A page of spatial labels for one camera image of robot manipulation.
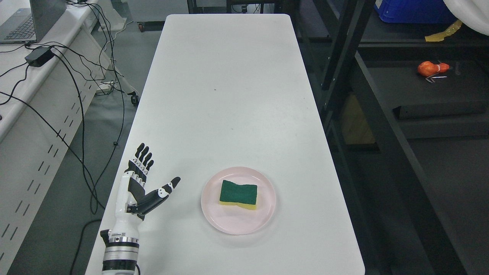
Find pink round plate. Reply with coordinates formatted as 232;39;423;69
201;167;277;235

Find green yellow sponge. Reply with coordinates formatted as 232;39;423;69
219;180;258;210

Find grey laptop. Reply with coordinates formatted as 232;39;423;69
0;0;66;45

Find yellow tape piece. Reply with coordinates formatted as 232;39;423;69
424;19;463;42

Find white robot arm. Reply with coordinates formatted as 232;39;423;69
100;230;141;275

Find black metal shelf rack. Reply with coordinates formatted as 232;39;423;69
293;0;488;275

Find blue plastic bin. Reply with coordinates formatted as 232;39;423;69
374;0;457;23

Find orange toy on shelf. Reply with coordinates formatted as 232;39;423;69
417;61;450;77

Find black power cable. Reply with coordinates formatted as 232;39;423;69
0;45;105;210

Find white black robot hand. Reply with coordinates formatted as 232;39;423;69
109;143;181;241

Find black power adapter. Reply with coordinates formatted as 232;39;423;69
24;47;54;68

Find white side desk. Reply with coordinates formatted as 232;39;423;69
0;1;110;275

